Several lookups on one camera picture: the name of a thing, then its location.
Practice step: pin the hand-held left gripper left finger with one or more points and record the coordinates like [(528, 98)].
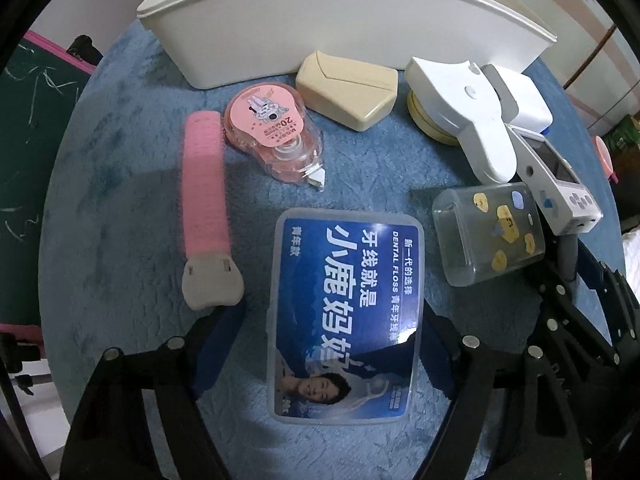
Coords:
[(220, 340)]

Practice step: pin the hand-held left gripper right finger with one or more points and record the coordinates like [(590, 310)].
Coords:
[(440, 355)]

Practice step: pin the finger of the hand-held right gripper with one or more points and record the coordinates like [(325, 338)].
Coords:
[(625, 300), (560, 305)]

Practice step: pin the clear plastic jar with stickers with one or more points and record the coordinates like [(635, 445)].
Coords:
[(470, 240)]

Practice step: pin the blue dental floss box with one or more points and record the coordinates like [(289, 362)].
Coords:
[(345, 285)]

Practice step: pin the white handheld game console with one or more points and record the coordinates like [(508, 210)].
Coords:
[(555, 170)]

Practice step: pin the pink hair roller clip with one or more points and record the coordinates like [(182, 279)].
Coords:
[(202, 185)]

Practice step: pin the pink correction tape dispenser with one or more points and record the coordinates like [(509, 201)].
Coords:
[(270, 125)]

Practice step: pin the white plastic storage box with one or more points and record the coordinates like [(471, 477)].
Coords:
[(300, 25)]

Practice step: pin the pink plastic item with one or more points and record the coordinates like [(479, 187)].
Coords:
[(606, 157)]

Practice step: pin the blue fluffy mat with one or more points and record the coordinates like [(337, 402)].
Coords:
[(125, 210)]

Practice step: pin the grey tripod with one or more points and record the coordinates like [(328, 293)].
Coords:
[(30, 382)]

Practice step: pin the small white box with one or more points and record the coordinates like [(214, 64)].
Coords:
[(525, 100)]

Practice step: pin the white tape dispenser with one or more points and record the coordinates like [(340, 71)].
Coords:
[(465, 105)]

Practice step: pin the yellow tape roll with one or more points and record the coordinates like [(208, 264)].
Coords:
[(420, 117)]

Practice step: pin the beige plastic case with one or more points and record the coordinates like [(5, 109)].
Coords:
[(345, 90)]

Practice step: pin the small black object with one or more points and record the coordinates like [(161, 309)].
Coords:
[(85, 47)]

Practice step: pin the green chalkboard with pink frame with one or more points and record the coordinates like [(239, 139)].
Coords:
[(30, 160)]

